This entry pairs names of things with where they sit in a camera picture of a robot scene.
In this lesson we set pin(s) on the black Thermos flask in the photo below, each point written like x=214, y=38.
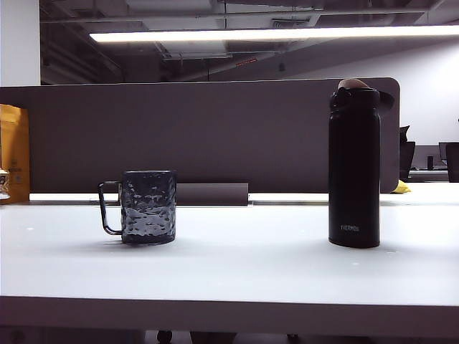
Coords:
x=353, y=172

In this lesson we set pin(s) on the dark textured glass mug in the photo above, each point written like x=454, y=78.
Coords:
x=148, y=208

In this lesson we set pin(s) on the red ceiling sign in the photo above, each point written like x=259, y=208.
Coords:
x=246, y=62

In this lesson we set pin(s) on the long ceiling light strip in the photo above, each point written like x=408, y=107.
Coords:
x=251, y=34

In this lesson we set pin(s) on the small yellow object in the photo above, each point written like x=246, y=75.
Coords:
x=402, y=187

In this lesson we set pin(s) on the black caster wheel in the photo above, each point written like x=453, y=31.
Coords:
x=164, y=337

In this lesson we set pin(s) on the black office chair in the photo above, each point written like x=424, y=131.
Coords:
x=407, y=157

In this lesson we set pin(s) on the small dark desk object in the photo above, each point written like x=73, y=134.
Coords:
x=430, y=162

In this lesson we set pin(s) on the yellow box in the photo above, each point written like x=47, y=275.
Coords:
x=18, y=143

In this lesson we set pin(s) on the small white jar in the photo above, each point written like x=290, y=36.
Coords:
x=3, y=184

